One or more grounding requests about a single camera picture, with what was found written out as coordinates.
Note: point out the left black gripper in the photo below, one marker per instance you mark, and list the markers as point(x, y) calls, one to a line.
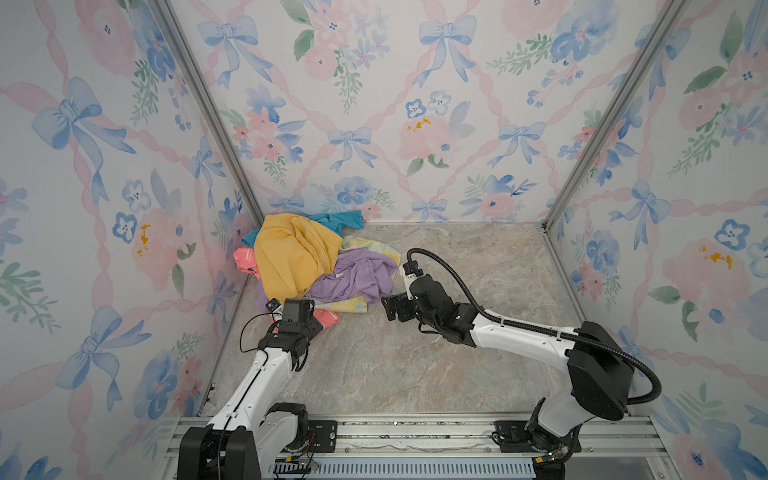
point(313, 324)

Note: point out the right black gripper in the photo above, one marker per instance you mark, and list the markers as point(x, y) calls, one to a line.
point(402, 303)

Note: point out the pink patterned cloth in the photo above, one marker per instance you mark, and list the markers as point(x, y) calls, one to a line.
point(246, 262)

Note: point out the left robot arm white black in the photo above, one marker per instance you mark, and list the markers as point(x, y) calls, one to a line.
point(243, 440)

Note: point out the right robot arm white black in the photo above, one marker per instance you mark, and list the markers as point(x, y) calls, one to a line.
point(594, 381)

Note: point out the pale yellow floral cloth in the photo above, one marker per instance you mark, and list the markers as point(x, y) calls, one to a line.
point(357, 305)

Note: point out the purple cloth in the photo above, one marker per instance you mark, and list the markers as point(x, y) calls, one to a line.
point(358, 272)

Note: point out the teal cloth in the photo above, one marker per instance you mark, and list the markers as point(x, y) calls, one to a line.
point(337, 221)

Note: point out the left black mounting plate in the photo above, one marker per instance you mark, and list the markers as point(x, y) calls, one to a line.
point(314, 436)

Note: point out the black mounting plate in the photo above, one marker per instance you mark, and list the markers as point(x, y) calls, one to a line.
point(314, 436)
point(517, 436)

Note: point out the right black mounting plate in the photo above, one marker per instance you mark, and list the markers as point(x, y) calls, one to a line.
point(517, 436)

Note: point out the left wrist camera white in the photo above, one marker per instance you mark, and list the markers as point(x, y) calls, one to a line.
point(274, 307)

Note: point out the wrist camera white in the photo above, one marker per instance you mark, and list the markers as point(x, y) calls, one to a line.
point(410, 272)
point(274, 307)

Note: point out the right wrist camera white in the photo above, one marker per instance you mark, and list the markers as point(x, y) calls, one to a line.
point(410, 272)

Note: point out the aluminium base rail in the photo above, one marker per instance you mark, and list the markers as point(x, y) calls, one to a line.
point(459, 446)

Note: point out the left aluminium corner post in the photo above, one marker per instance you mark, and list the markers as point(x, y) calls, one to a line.
point(179, 45)

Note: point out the aluminium corner post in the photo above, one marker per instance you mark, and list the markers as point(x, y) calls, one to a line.
point(179, 45)
point(658, 35)

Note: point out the right aluminium corner post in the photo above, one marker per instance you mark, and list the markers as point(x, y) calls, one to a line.
point(658, 35)

